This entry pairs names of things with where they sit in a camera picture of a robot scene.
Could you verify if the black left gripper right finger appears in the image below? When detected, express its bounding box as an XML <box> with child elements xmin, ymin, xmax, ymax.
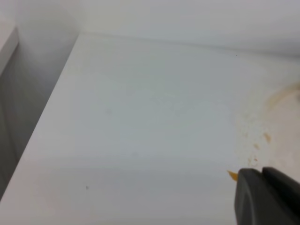
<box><xmin>262</xmin><ymin>167</ymin><xmax>300</xmax><ymax>202</ymax></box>

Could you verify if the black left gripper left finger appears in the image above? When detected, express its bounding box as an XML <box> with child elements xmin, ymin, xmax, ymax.
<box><xmin>235</xmin><ymin>168</ymin><xmax>300</xmax><ymax>225</ymax></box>

